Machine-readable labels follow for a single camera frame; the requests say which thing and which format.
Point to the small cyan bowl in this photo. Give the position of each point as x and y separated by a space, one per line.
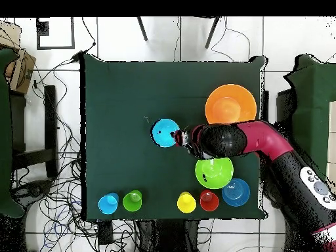
164 132

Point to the large green bowl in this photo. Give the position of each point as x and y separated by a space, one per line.
214 173

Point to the green cup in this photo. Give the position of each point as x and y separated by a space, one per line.
132 202

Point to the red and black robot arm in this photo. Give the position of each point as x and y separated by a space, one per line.
265 141

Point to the dark green tablecloth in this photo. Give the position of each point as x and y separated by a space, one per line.
157 92

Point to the large orange bowl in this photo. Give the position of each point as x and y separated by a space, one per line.
231 105

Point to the yellow cup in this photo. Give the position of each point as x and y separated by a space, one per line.
186 203

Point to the red-orange cup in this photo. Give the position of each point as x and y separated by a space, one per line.
209 202

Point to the large blue bowl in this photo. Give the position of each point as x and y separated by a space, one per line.
237 194

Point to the blue cup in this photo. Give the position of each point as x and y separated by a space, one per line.
107 204

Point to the black stand leg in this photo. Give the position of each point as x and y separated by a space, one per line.
212 32
142 29

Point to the black power strip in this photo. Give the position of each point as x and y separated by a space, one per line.
105 232

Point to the black power adapter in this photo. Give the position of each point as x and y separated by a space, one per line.
77 56

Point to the green-clothed side table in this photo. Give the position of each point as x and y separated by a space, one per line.
5 131
315 105

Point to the white boxes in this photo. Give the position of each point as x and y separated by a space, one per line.
332 131

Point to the grey base with black knob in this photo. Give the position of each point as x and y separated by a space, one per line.
34 189

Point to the cardboard box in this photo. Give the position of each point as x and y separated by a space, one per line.
21 71

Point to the black square floor frame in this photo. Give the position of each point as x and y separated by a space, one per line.
55 47

